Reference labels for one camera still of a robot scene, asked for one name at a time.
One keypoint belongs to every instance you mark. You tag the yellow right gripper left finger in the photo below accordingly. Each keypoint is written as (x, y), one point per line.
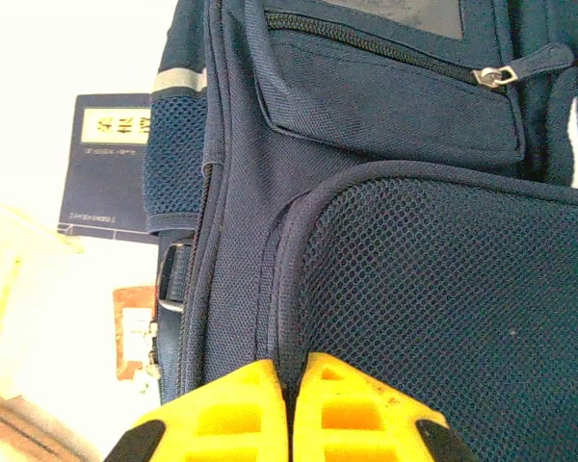
(221, 423)

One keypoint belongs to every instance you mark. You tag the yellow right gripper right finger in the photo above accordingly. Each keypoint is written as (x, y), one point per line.
(356, 423)

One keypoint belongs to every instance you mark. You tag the red stationery packet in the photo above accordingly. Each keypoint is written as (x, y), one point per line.
(130, 308)

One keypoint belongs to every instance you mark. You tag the navy blue backpack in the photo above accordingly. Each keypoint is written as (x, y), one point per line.
(366, 240)

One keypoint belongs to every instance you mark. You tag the beige pencil case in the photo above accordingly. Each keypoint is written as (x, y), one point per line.
(19, 428)

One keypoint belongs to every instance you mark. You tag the navy book with yellow label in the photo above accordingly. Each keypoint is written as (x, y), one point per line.
(101, 192)

